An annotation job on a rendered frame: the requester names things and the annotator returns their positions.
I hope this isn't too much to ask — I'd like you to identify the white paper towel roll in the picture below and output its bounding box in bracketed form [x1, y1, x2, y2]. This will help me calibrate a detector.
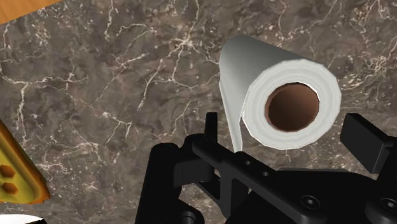
[218, 34, 342, 153]

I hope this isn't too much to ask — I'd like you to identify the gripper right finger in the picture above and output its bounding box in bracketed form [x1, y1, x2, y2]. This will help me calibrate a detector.
[339, 113, 397, 224]

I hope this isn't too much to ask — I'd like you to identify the yellow orange wedge-shaped object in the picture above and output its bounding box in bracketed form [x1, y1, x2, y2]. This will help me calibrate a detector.
[0, 119, 52, 205]

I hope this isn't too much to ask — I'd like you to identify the white round object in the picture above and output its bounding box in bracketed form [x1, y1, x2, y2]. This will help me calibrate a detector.
[0, 213, 48, 224]

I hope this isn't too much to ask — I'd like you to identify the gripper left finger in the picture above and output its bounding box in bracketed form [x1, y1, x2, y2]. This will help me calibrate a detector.
[134, 111, 274, 224]

